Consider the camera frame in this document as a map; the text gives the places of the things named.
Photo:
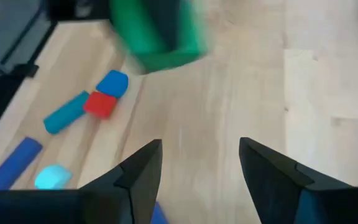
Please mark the blue half-round block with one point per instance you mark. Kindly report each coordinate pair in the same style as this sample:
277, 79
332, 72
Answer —
113, 83

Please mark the green rounded block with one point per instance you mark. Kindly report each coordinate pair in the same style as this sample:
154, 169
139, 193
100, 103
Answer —
129, 31

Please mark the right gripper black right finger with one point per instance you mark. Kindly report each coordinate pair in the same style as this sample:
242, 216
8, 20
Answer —
275, 193

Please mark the light cyan rounded block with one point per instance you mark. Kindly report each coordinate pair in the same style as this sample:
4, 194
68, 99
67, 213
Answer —
53, 177

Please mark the light blue long block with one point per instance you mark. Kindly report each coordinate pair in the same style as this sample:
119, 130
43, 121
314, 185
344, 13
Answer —
64, 115

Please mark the black table edge bracket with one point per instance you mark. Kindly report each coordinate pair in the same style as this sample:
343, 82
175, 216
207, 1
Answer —
26, 70

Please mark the small red block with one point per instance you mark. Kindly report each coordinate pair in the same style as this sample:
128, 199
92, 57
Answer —
99, 105

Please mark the dark blue long block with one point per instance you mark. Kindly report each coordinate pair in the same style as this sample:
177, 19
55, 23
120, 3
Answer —
14, 163

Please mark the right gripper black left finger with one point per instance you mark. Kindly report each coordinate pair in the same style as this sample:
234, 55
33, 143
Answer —
73, 208

